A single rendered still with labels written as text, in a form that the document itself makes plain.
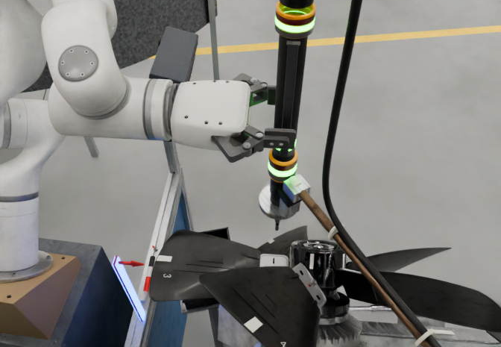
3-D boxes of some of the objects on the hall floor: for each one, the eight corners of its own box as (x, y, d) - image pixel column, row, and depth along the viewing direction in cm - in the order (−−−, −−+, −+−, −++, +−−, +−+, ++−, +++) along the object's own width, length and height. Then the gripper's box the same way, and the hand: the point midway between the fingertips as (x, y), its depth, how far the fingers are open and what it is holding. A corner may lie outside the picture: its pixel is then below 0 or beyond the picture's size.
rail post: (200, 282, 219) (182, 188, 160) (192, 281, 219) (171, 187, 160) (201, 274, 221) (183, 180, 162) (194, 274, 222) (173, 179, 163)
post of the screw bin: (227, 373, 191) (216, 296, 130) (220, 374, 191) (206, 298, 130) (226, 366, 193) (214, 287, 132) (219, 367, 193) (204, 289, 132)
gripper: (148, 136, 51) (297, 145, 50) (176, 50, 63) (297, 55, 62) (158, 176, 57) (292, 184, 56) (182, 90, 68) (294, 95, 68)
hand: (286, 116), depth 59 cm, fingers open, 8 cm apart
